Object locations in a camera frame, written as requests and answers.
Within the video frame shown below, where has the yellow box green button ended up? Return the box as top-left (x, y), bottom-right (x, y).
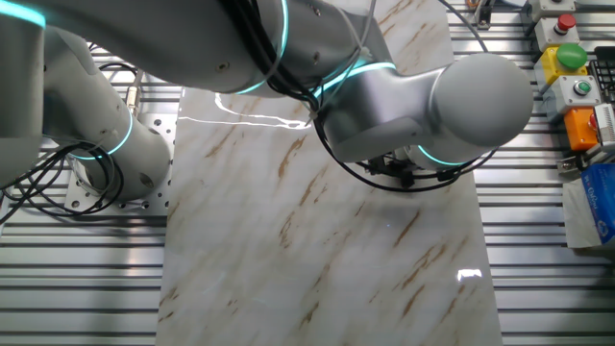
top-left (534, 42), bottom-right (590, 88)

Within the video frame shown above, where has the small metal clamp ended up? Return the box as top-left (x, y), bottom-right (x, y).
top-left (555, 153), bottom-right (582, 175)

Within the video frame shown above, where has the grey box small green button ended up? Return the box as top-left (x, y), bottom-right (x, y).
top-left (552, 75), bottom-right (603, 114)

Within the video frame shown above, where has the orange button box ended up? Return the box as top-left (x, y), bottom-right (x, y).
top-left (563, 108), bottom-right (601, 153)

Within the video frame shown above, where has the red button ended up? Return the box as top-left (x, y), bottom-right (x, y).
top-left (534, 12), bottom-right (580, 52)

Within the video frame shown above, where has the plain grey button box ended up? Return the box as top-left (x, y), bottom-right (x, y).
top-left (528, 0), bottom-right (577, 23)

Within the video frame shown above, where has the blue white tissue packet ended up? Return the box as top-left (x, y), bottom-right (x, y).
top-left (561, 162), bottom-right (615, 251)

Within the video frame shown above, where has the grey finned metal device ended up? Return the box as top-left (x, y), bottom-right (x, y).
top-left (593, 103), bottom-right (615, 155)

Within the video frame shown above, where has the black keyboard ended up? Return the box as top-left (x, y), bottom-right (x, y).
top-left (588, 45), bottom-right (615, 105)

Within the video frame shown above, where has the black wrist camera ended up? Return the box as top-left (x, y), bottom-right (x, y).
top-left (369, 157), bottom-right (419, 189)

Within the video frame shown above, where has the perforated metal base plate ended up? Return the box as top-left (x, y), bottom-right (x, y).
top-left (64, 112), bottom-right (177, 212)

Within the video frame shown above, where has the thick grey cable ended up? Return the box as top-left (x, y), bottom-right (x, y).
top-left (124, 69), bottom-right (144, 117)

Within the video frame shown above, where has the black base cable bundle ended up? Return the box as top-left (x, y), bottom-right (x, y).
top-left (0, 141), bottom-right (125, 225)

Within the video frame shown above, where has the black camera cable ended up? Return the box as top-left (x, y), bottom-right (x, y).
top-left (436, 0), bottom-right (490, 53)

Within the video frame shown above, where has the upright metal bracket piece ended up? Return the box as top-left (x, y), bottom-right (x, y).
top-left (473, 0), bottom-right (496, 30)

